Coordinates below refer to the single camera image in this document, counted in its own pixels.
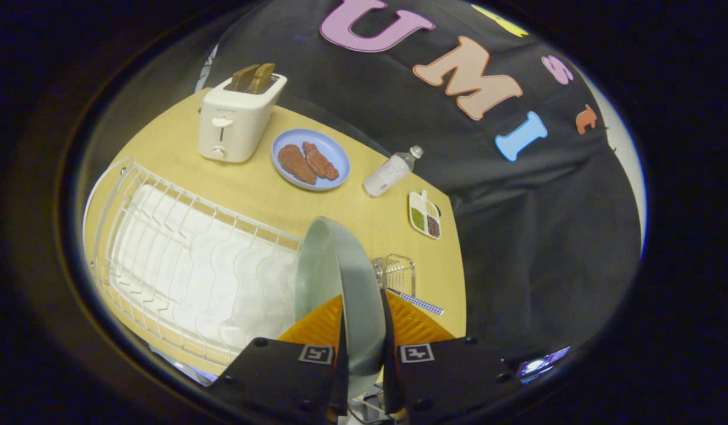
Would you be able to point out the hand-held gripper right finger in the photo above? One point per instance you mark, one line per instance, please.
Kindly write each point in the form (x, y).
(388, 354)

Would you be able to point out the white toaster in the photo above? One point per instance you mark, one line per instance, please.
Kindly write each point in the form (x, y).
(237, 121)

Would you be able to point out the brown toast slice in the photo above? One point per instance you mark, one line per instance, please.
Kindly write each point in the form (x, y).
(261, 78)
(244, 77)

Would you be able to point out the white divided spice tray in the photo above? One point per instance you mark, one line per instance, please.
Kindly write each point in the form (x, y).
(424, 215)

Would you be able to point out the clear cutlery basket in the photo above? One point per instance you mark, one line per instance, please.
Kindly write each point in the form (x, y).
(396, 273)

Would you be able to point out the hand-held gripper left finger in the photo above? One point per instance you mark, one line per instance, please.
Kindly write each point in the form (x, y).
(341, 354)

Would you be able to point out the blue plate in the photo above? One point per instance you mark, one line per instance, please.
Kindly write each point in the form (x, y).
(310, 159)

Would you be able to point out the brown meat piece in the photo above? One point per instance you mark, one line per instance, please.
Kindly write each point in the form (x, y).
(296, 164)
(320, 160)

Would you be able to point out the clear plastic water bottle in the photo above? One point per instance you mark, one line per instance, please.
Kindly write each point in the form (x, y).
(390, 172)

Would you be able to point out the black backdrop cloth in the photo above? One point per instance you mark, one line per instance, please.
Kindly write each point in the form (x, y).
(517, 195)

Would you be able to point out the grey-green plate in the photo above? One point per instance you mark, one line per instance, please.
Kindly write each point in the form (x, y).
(346, 277)

